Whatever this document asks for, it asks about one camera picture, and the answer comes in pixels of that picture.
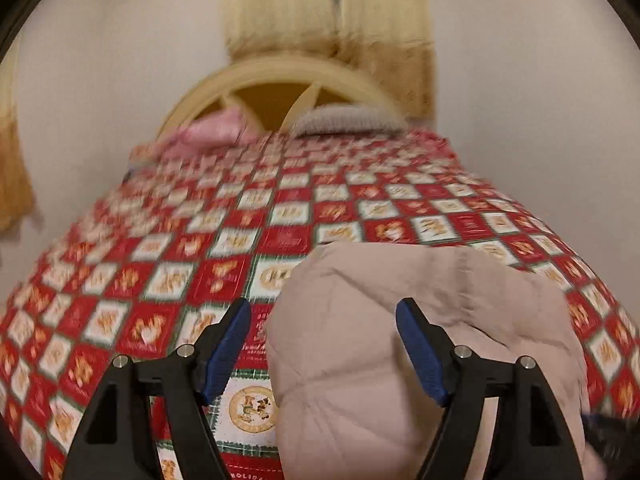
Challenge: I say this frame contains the beige quilted puffer coat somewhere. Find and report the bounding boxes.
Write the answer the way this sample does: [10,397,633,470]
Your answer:
[264,243,605,479]

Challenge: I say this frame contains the red patchwork bear quilt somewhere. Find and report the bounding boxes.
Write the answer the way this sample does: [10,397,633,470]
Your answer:
[1,131,639,479]

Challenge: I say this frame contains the pink floral pillow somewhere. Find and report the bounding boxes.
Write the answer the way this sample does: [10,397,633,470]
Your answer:
[129,107,262,164]

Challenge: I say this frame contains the grey plaid pillow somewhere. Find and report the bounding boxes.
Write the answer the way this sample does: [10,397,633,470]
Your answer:
[288,104,409,138]

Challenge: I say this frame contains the cream arched wooden headboard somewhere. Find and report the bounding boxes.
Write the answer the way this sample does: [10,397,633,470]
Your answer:
[157,54,402,139]

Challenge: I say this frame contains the yellow patterned curtain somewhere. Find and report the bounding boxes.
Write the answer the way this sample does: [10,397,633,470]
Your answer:
[220,0,436,119]

